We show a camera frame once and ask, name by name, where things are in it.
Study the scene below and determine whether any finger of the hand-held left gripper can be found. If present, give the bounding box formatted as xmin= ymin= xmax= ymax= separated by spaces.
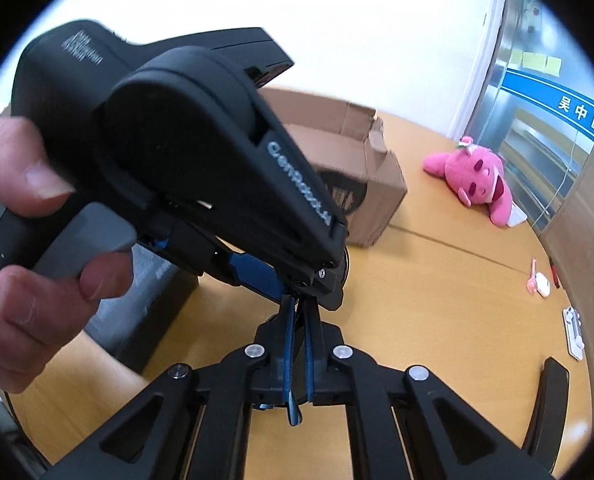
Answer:
xmin=142 ymin=220 xmax=285 ymax=307

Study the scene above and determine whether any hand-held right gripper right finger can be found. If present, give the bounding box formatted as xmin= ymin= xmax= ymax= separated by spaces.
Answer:
xmin=304 ymin=300 xmax=552 ymax=480

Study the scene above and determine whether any pink plush toy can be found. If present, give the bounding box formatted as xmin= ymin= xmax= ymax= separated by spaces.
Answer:
xmin=422 ymin=135 xmax=528 ymax=229

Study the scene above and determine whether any white hanging cable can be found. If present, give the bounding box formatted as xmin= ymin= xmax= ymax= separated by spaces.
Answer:
xmin=536 ymin=144 xmax=584 ymax=222

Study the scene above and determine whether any brown cardboard panel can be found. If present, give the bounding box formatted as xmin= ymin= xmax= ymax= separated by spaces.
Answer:
xmin=542 ymin=150 xmax=594 ymax=311

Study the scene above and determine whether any person's left hand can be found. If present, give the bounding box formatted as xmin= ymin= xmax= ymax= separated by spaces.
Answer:
xmin=0 ymin=117 xmax=134 ymax=395

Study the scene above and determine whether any brown cardboard box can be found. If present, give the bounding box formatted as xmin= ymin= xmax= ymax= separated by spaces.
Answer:
xmin=261 ymin=87 xmax=409 ymax=249

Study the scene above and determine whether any white slotted plastic part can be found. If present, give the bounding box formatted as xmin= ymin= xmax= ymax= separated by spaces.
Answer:
xmin=562 ymin=306 xmax=586 ymax=361

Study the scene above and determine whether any blue window banner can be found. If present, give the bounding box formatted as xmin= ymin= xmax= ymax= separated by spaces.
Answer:
xmin=497 ymin=69 xmax=594 ymax=157

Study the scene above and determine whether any black curved bar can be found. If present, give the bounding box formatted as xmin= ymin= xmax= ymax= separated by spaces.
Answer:
xmin=521 ymin=357 xmax=571 ymax=472

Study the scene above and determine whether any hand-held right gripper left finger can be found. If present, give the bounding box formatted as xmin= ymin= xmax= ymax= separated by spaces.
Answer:
xmin=42 ymin=295 xmax=301 ymax=480

